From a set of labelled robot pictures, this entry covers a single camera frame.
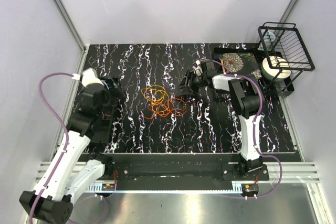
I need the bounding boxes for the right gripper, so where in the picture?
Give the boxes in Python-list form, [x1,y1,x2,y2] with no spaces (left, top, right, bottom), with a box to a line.
[174,70,206,97]

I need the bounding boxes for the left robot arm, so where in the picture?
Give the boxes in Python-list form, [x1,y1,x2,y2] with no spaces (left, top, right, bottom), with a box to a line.
[19,77,124,223]

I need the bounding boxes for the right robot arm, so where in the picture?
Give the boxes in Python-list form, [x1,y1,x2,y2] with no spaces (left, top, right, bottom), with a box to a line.
[176,59,265,180]

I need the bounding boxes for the black three-compartment tray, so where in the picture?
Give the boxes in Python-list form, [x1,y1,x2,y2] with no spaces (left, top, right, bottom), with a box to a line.
[81,92,125,143]

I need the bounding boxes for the floral patterned box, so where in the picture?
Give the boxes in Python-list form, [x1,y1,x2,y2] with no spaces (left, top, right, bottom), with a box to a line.
[221,52,262,80]

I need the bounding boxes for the white round bowl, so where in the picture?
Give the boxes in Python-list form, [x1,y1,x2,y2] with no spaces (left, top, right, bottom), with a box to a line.
[261,56,291,81]

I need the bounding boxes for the glass cup in rack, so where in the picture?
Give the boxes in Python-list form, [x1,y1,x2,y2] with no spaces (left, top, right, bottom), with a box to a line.
[260,31,276,51]

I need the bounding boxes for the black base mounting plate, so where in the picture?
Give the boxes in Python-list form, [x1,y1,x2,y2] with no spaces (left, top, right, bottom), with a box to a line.
[83,161,269,190]

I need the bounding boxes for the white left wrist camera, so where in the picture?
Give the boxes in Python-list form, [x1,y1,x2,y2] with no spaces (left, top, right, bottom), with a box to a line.
[71,68,103,87]

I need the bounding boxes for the orange thin cable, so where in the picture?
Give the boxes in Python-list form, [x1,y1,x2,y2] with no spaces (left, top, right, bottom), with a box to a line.
[143,97,187,120]

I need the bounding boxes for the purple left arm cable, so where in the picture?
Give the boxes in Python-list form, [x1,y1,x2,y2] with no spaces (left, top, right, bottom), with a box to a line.
[28,72,79,224]

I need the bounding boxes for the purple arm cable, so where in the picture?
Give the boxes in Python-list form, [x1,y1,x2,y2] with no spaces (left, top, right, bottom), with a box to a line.
[194,59,283,190]
[28,72,79,224]

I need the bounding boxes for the black wire dish rack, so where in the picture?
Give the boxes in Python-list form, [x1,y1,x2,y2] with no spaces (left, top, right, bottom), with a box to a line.
[258,22,315,97]

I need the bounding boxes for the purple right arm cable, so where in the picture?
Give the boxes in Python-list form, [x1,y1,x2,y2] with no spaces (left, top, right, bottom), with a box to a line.
[194,59,283,190]

